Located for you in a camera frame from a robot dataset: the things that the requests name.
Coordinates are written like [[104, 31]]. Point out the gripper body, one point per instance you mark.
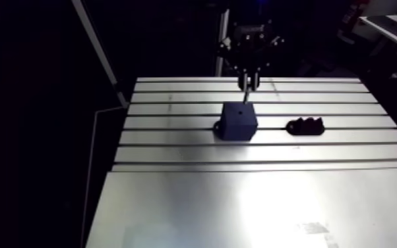
[[253, 41]]

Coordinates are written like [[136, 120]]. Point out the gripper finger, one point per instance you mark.
[[256, 81], [243, 80]]

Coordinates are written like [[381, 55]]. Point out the steel bolt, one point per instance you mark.
[[246, 97]]

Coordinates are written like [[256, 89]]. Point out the dark blue-grey block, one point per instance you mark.
[[237, 122]]

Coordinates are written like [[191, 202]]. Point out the black oval holder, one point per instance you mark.
[[305, 126]]

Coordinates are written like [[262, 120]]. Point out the pale curved strip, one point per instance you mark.
[[90, 166]]

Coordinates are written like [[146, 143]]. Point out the pale upright post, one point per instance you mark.
[[221, 41]]

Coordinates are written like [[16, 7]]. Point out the pale slanted post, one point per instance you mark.
[[95, 45]]

